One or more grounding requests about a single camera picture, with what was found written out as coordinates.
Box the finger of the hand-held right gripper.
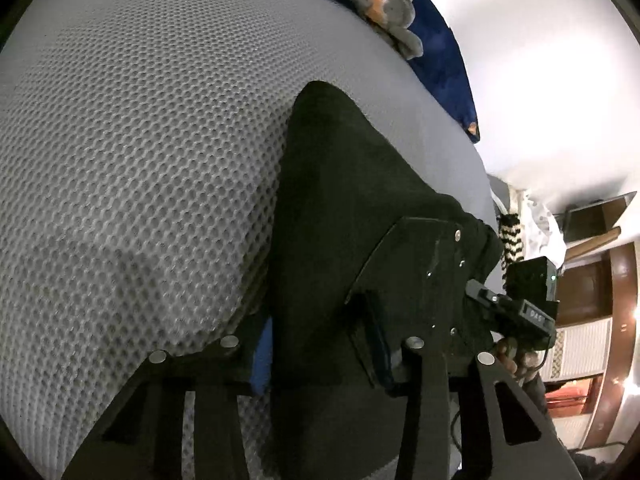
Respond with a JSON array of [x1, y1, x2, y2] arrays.
[[344, 216, 473, 392]]

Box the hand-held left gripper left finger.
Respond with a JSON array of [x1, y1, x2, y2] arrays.
[[60, 305, 275, 480]]

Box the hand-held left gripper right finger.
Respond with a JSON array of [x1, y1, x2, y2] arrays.
[[392, 337, 583, 480]]

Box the black pants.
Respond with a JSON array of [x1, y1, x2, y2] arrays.
[[264, 80, 505, 480]]

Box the person's right hand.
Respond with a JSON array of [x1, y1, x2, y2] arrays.
[[492, 335, 545, 387]]

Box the black white zigzag cloth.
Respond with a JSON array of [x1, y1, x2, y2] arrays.
[[499, 212, 527, 272]]

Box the white ribbed appliance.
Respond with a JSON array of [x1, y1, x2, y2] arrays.
[[541, 317, 615, 382]]

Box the open cardboard box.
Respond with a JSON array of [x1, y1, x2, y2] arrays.
[[561, 192, 632, 248]]

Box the grey mesh bed cover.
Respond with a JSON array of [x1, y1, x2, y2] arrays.
[[0, 0, 501, 480]]

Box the blue floral blanket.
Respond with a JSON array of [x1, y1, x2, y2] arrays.
[[307, 0, 482, 145]]

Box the black cable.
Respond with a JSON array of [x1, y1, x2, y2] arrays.
[[449, 400, 468, 466]]

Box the brown wooden frame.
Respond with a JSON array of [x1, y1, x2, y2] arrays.
[[555, 242, 640, 450]]

